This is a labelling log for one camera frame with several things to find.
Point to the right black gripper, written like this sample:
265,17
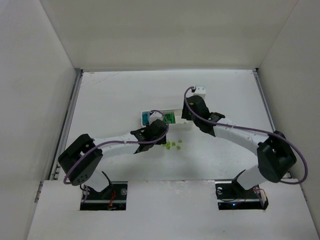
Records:
188,113

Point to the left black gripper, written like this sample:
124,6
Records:
160,127

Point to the teal lego brick stack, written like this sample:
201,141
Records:
145,118

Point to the green lego brick stack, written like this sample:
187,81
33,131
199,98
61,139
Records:
170,118

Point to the white three-compartment tray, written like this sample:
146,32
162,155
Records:
180,124

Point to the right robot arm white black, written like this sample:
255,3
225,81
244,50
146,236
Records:
274,155

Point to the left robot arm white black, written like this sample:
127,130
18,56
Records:
81,159

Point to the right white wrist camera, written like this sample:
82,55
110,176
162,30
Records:
199,90

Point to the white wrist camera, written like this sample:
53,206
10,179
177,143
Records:
155,116
199,90

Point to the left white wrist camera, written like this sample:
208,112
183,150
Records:
155,116

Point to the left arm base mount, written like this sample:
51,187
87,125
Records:
113,198

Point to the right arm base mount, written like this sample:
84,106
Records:
231,196

